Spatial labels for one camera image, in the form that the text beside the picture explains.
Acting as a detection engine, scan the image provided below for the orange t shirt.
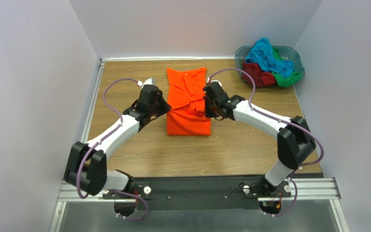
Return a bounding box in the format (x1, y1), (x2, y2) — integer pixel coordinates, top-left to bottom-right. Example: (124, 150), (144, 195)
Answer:
(167, 67), (211, 136)

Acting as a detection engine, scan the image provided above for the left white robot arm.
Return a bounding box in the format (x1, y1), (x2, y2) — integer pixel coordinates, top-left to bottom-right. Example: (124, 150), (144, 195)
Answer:
(63, 84), (171, 199)

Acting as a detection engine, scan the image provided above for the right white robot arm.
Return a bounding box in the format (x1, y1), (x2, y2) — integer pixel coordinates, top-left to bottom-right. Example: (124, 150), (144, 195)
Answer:
(203, 82), (316, 196)

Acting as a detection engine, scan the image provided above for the dark red t shirt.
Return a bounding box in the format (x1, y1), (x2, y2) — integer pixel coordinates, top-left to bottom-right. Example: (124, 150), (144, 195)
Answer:
(242, 61), (277, 88)

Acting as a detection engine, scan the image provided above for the blue t shirt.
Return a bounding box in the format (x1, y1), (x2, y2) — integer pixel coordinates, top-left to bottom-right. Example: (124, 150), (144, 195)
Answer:
(244, 37), (294, 78)

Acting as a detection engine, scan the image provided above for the green t shirt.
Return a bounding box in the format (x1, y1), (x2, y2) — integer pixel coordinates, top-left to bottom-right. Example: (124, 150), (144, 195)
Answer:
(271, 48), (303, 88)

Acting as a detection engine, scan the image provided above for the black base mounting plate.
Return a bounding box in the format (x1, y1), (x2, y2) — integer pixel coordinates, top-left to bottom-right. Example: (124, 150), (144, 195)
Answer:
(70, 174), (325, 211)

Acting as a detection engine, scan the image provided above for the translucent blue plastic basket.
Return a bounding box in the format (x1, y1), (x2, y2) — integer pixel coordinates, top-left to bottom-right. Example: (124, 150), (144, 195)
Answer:
(235, 45), (305, 86)

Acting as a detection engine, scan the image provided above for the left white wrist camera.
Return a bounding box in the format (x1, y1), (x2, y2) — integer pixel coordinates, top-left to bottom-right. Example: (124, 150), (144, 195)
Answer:
(136, 77), (156, 88)

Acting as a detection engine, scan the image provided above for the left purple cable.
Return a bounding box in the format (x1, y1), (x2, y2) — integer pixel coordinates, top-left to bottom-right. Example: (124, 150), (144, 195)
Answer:
(75, 78), (149, 221)

